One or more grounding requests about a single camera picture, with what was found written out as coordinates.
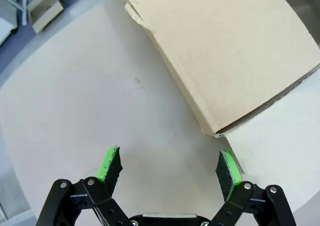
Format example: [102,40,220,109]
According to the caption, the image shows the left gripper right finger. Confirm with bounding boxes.
[207,150,297,226]

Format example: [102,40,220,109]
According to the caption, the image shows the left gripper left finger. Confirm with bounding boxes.
[36,145,131,226]

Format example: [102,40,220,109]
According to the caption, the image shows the large brown cardboard box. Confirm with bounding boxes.
[117,0,320,213]

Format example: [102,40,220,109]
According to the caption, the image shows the small open cardboard box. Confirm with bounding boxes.
[26,0,71,34]

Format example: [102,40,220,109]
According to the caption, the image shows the white plastic stick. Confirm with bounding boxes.
[21,0,28,26]

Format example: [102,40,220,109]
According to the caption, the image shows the white cabinet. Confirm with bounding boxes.
[0,0,19,46]

